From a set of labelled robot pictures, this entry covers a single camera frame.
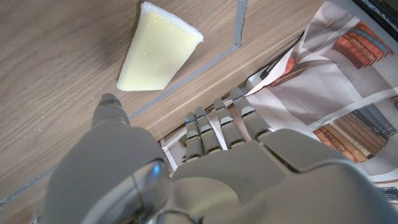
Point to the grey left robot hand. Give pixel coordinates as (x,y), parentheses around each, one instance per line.
(248,186)

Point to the printed bookshelf backdrop cloth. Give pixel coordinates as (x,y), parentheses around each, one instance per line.
(326,81)

